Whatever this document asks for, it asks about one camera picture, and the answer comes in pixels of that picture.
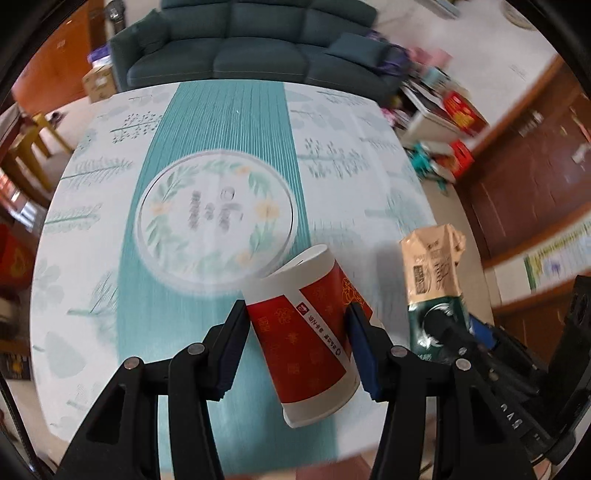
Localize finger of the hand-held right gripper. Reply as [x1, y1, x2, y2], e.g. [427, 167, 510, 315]
[468, 316, 536, 384]
[425, 308, 497, 384]

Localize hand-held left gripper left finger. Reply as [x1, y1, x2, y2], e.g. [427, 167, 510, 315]
[55, 299, 252, 480]

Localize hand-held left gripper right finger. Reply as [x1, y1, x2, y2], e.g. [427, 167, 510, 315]
[346, 302, 539, 480]

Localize brown and green coffee bag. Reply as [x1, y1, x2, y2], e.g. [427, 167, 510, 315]
[399, 224, 476, 365]

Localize red and white paper cup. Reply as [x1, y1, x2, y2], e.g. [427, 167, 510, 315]
[242, 244, 386, 428]

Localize round floral table mat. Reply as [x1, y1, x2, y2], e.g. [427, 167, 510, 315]
[135, 154, 295, 289]

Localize leaf print tablecloth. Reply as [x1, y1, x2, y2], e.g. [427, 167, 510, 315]
[30, 80, 444, 462]

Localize teal ride-on toy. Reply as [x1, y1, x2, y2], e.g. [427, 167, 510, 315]
[409, 141, 455, 192]

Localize red gift bag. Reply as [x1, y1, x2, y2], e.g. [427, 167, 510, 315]
[450, 140, 476, 181]

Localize wooden door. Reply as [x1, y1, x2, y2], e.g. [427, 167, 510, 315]
[455, 55, 591, 268]

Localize white low cabinet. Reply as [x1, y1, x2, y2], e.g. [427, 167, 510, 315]
[402, 78, 462, 148]

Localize red gift box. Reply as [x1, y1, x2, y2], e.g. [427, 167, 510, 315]
[443, 91, 490, 136]

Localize dark floor mat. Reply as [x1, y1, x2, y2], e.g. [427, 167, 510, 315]
[0, 351, 33, 381]

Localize red bucket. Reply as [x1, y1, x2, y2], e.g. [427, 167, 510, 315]
[0, 224, 35, 289]

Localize purple bag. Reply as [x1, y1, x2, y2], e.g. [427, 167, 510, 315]
[369, 30, 411, 77]

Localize yellow plastic stool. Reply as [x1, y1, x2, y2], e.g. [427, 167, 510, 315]
[4, 111, 75, 195]

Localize dark blue cushion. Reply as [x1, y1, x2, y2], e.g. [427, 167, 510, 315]
[129, 11, 169, 51]
[325, 32, 389, 70]

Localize dark blue sofa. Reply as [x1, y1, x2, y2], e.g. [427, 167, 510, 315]
[110, 0, 393, 104]

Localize cardboard box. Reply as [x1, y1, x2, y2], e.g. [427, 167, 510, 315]
[82, 62, 116, 102]

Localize wooden cabinet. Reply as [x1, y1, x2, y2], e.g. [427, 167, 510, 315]
[11, 0, 105, 116]

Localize wall poster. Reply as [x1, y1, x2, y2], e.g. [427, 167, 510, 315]
[524, 222, 591, 291]

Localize wall shelf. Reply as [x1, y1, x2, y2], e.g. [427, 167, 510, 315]
[429, 0, 467, 19]

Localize wall clock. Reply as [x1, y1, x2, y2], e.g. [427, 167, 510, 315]
[503, 0, 539, 31]

